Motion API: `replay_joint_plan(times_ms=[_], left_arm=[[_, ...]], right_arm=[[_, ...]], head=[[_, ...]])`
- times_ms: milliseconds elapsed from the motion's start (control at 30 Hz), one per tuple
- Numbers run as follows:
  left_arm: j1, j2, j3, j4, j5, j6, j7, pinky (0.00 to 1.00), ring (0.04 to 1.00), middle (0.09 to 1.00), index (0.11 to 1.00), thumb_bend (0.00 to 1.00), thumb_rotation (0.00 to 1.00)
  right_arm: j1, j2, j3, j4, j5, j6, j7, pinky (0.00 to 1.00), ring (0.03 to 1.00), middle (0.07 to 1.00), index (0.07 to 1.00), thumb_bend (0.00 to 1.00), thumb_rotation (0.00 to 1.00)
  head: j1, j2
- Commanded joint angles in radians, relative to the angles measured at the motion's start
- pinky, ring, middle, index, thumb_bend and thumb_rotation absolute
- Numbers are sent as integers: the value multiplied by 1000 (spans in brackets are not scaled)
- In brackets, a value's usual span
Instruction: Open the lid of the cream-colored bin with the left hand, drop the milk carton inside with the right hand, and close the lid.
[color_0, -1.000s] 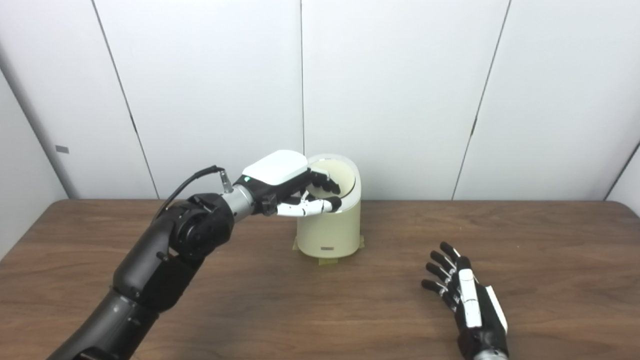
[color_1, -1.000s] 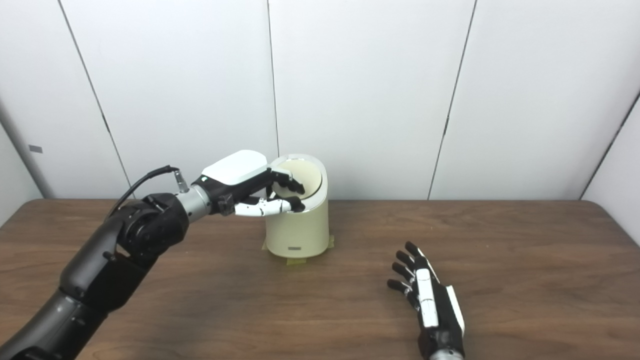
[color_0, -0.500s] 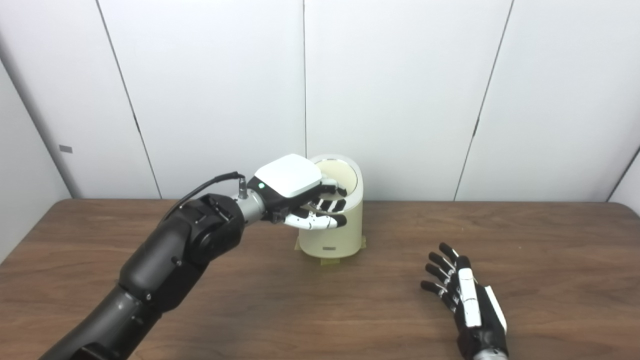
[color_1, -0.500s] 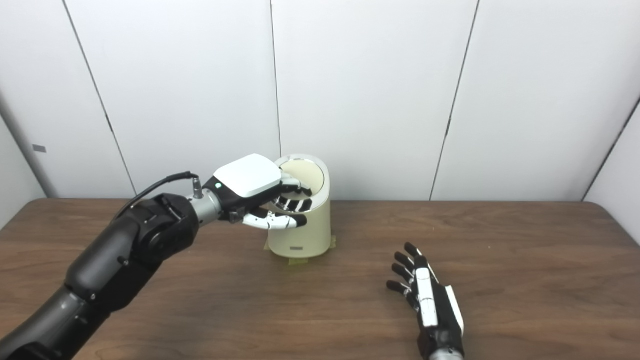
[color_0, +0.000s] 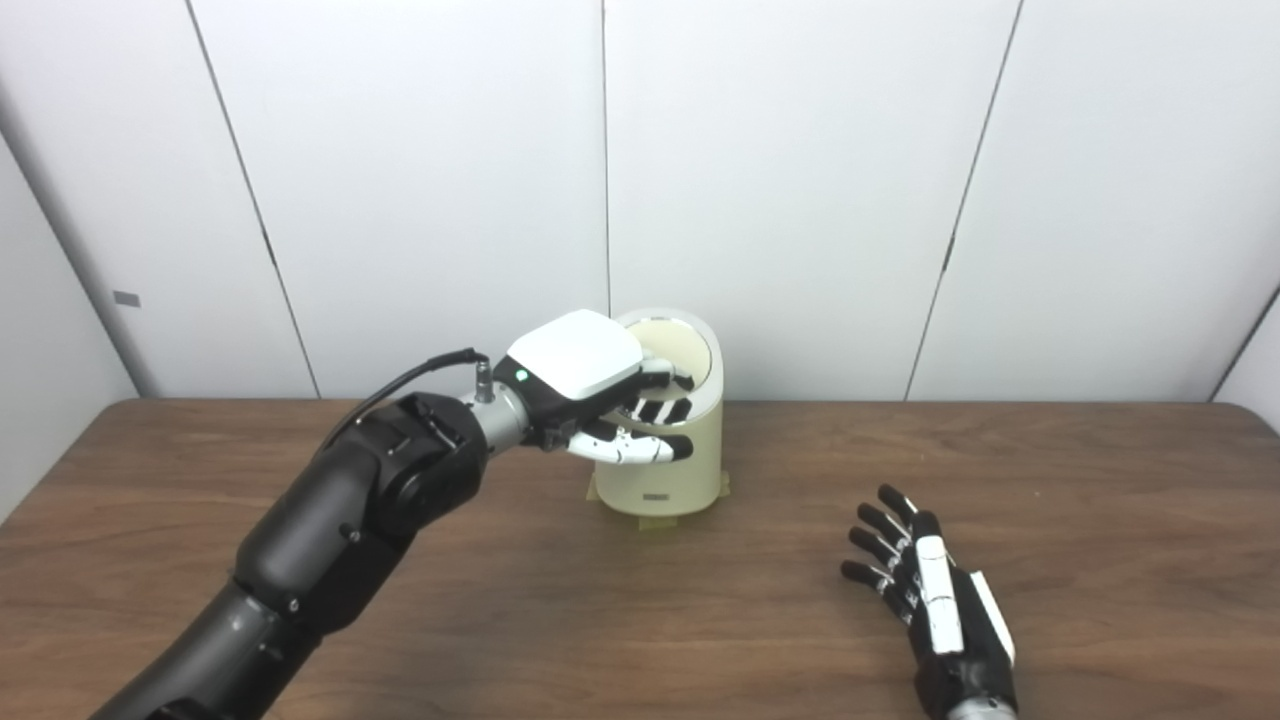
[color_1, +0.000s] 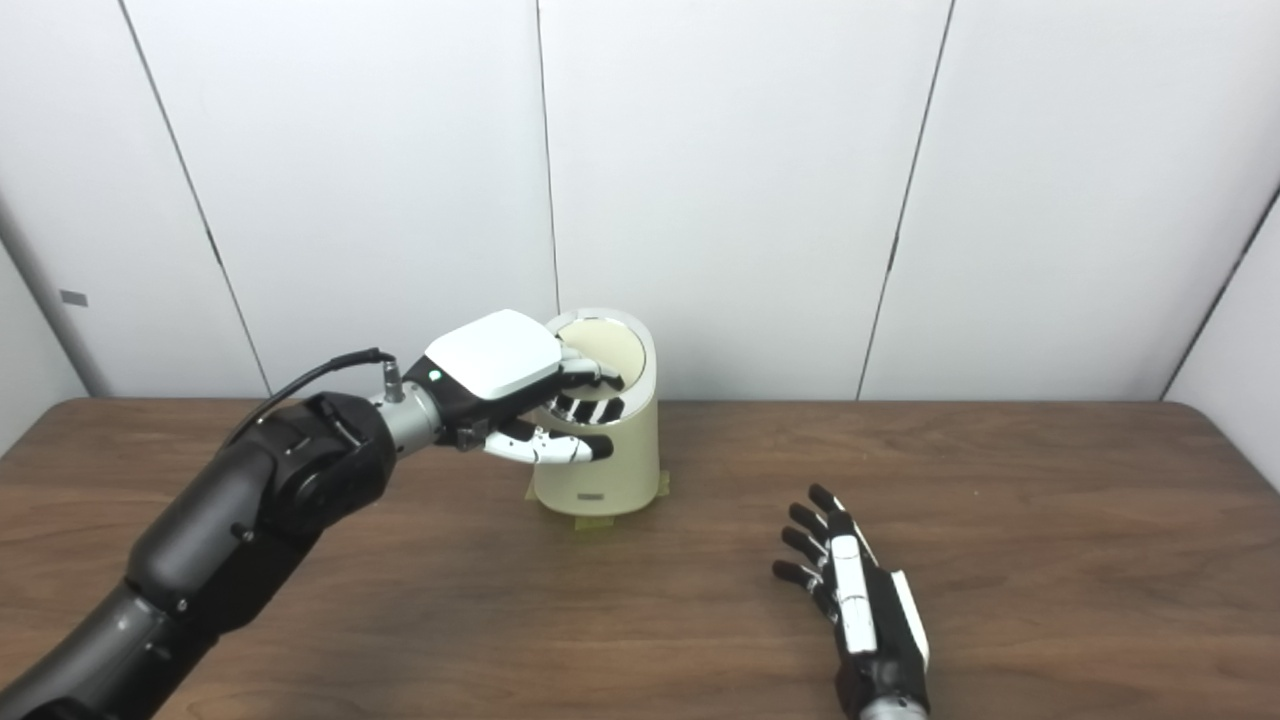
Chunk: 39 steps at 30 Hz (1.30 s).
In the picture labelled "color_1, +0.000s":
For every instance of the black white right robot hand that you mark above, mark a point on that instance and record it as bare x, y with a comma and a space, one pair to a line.
875, 630

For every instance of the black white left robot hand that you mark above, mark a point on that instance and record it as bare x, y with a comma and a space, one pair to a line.
495, 365

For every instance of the cream round bin lid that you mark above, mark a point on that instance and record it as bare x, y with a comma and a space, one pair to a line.
612, 345

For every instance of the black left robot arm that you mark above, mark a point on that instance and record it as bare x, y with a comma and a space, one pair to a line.
240, 520

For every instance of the cream-colored bin body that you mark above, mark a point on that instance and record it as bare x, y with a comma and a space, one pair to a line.
625, 470

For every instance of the small grey wall tag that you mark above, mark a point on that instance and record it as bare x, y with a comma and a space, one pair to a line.
74, 298

